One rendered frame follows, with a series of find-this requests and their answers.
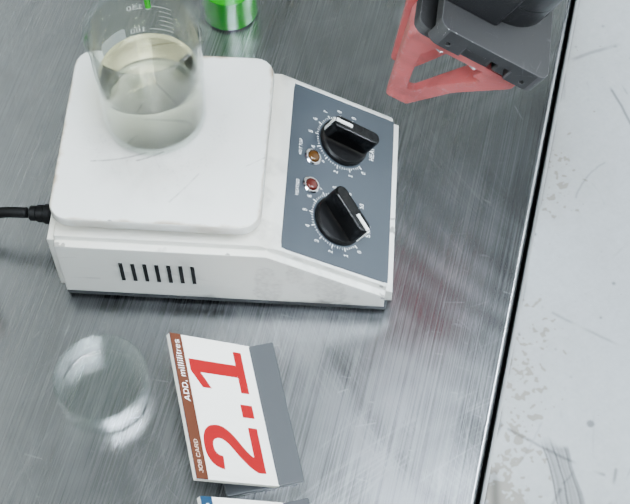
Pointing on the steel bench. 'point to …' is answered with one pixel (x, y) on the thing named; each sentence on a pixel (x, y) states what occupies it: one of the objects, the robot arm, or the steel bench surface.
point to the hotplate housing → (219, 248)
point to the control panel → (377, 189)
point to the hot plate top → (158, 212)
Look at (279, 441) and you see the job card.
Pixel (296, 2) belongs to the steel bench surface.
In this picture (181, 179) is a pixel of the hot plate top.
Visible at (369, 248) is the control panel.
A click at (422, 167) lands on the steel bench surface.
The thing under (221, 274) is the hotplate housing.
